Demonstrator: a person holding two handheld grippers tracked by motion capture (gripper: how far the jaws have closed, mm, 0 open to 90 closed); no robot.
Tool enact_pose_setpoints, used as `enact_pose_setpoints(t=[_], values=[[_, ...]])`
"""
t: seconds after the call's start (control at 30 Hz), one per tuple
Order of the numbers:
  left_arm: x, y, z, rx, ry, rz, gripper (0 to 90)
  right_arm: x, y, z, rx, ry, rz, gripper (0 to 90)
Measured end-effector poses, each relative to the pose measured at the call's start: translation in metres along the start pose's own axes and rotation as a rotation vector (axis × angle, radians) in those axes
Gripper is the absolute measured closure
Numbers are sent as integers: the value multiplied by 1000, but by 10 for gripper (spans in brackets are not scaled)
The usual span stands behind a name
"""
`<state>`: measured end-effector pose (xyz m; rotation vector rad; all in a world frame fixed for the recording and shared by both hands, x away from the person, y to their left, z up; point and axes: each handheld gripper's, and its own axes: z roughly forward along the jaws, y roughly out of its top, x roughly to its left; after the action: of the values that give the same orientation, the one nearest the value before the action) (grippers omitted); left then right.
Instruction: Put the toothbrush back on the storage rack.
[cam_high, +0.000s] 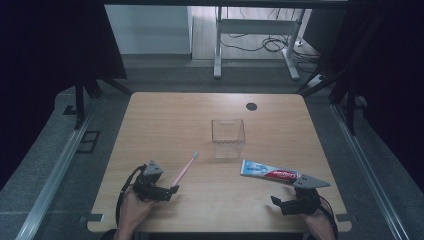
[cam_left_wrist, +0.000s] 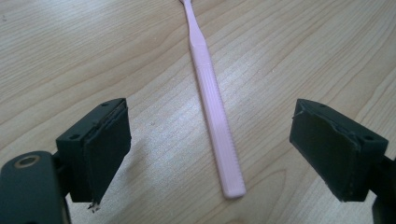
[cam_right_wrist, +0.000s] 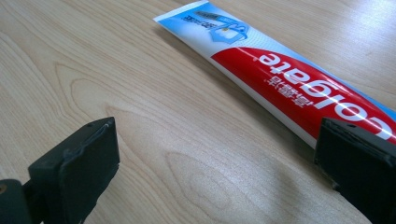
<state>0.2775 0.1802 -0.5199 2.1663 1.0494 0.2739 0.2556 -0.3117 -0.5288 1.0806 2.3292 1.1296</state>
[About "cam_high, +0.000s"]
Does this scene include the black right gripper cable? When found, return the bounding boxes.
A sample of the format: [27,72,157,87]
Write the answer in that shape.
[318,194,339,240]

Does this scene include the white cabinet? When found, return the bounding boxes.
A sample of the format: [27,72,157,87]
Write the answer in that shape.
[104,4,194,56]

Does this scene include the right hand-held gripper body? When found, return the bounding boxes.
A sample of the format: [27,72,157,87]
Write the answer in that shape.
[280,173,332,216]

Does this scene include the person's left hand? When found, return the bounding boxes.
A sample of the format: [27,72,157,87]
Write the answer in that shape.
[117,190,157,233]

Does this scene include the dark curtain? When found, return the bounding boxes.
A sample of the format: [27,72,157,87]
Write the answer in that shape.
[0,0,128,189]
[328,0,424,193]

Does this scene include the clear plastic container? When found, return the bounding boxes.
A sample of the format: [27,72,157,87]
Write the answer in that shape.
[210,118,247,161]

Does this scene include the blue red toothpaste tube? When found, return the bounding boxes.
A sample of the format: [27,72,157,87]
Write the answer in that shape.
[240,158,302,186]

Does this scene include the black floor cables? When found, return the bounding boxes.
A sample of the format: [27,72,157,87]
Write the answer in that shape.
[219,8,322,74]

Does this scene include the pink toothbrush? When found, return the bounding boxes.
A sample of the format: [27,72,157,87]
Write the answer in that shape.
[171,151,200,189]

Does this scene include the black floor bracket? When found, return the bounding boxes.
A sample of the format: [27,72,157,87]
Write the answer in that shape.
[75,130,101,155]

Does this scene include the dark cabinet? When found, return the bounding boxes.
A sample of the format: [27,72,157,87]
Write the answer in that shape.
[302,7,348,57]

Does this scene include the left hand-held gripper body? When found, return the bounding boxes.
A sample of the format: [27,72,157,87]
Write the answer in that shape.
[132,159,171,202]

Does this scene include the dark overhead beam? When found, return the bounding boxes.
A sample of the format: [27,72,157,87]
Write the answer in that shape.
[102,0,349,10]

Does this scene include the aluminium rail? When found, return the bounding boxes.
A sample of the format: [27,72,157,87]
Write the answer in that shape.
[331,102,402,240]
[14,108,96,240]

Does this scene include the person's right hand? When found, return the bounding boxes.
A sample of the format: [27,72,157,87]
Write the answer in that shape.
[297,208,335,234]

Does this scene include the white power strip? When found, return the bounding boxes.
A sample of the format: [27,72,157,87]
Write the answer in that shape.
[305,74,326,88]

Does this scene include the black metal stand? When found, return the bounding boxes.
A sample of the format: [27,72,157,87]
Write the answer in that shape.
[295,13,384,136]
[73,74,134,131]

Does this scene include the white desk frame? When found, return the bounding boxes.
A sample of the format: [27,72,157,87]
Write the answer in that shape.
[213,5,306,82]

